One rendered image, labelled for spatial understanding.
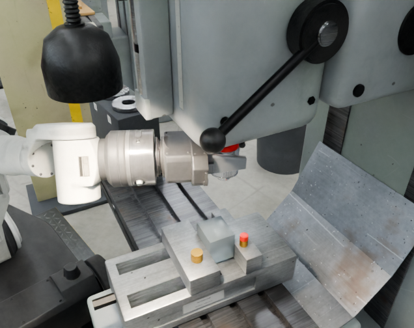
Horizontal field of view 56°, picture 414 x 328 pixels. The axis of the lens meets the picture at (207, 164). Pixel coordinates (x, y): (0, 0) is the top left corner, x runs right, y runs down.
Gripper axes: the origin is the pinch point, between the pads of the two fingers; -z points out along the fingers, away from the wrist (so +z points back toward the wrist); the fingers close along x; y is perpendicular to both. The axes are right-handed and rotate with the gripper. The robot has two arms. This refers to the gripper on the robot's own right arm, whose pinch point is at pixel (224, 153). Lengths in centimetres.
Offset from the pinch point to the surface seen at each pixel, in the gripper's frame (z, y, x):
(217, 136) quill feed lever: 3.3, -12.3, -15.8
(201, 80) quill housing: 4.7, -16.9, -11.3
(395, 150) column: -36.0, 7.2, 9.8
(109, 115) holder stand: 25, 14, 45
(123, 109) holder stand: 20.5, 11.9, 43.3
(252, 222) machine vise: -8.5, 24.5, 10.4
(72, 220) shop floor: 69, 125, 132
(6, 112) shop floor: 157, 127, 289
